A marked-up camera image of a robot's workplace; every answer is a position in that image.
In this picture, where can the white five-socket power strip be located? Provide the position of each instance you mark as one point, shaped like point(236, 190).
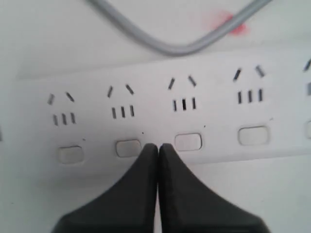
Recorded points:
point(228, 106)

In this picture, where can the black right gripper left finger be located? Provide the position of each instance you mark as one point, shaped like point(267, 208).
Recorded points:
point(126, 207)

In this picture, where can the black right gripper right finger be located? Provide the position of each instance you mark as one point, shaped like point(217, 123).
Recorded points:
point(189, 206)

